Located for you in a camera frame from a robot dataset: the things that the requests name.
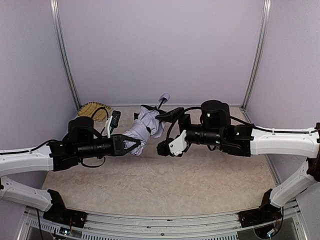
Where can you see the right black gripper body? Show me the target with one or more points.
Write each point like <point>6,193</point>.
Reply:
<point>185,128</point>

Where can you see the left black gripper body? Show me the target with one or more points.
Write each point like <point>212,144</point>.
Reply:
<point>116,145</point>

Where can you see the lavender folding umbrella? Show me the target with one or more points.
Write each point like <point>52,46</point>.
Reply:
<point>146,125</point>

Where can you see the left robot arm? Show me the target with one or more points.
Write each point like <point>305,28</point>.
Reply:
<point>82,141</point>

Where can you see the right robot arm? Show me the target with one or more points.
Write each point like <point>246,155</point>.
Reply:
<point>218,130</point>

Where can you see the yellow woven mat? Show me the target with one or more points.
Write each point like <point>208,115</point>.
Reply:
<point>95,110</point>

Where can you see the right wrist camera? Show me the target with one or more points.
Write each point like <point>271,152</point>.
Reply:
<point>173,147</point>

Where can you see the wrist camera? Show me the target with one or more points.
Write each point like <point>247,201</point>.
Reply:
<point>111,123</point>
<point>173,147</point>

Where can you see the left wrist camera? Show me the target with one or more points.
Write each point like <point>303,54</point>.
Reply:
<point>111,123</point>

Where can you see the front aluminium rail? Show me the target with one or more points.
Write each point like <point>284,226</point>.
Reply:
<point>222,225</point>

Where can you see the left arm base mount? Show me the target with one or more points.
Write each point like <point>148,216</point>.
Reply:
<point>65,216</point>

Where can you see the right aluminium frame post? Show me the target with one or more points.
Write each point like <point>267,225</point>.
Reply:
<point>258,54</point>

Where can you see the aluminium frame post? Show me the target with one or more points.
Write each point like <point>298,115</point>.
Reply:
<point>258,54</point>
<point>63,53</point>

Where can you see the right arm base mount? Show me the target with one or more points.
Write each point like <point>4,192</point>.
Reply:
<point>257,216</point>

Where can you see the left aluminium frame post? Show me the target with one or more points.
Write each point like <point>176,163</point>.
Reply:
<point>63,53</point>

